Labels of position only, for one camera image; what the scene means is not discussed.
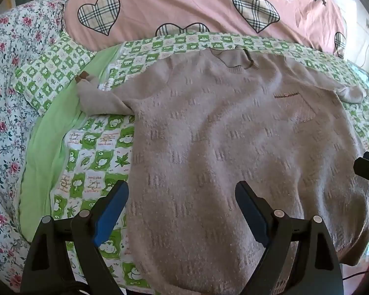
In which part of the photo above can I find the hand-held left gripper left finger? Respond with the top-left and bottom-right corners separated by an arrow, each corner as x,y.
20,180 -> 130,295

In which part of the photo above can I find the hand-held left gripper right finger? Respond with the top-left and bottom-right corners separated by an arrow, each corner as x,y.
234,181 -> 345,295

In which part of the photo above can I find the beige knitted sweater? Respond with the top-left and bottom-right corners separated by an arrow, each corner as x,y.
75,45 -> 369,295

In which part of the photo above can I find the green checked cartoon blanket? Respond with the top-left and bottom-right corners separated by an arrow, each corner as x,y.
20,32 -> 369,295

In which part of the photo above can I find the teal shiny cloth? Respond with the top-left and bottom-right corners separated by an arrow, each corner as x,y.
347,61 -> 369,100

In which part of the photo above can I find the green checked pillow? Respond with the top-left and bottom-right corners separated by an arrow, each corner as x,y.
14,32 -> 96,116

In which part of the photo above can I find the white floral bedsheet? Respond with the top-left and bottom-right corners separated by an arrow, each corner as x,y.
0,0 -> 80,290

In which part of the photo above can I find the pink pillow with plaid hearts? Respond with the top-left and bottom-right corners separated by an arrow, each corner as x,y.
63,0 -> 348,59

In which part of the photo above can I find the thin dark cable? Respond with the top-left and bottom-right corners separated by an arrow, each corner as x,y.
343,270 -> 369,282

